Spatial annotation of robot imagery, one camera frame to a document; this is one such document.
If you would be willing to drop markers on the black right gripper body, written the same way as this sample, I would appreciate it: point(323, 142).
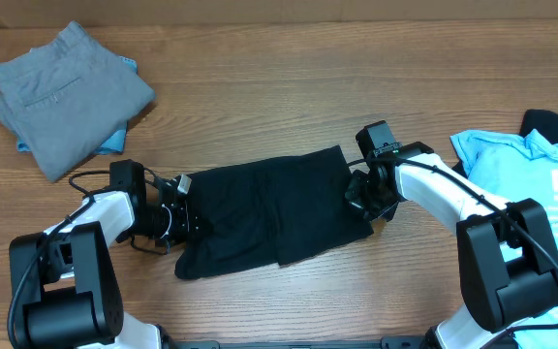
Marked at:
point(374, 202)

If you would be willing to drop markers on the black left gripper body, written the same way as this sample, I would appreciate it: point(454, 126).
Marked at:
point(168, 225)

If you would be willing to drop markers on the black t-shirt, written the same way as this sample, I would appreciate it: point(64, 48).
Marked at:
point(276, 211)

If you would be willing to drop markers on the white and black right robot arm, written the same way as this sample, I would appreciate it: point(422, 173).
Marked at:
point(507, 254)

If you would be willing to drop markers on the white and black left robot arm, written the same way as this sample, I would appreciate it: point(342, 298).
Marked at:
point(64, 289)

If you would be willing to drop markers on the folded blue garment under trousers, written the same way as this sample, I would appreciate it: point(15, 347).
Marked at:
point(115, 144)

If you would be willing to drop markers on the folded grey trousers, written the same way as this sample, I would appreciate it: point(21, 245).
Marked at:
point(65, 99)

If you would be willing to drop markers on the light blue t-shirt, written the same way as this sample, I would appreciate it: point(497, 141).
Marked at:
point(516, 168)

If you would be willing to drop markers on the dark garment under blue shirt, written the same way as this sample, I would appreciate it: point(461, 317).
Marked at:
point(555, 126)

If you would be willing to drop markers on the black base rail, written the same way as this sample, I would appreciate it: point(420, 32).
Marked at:
point(298, 344)

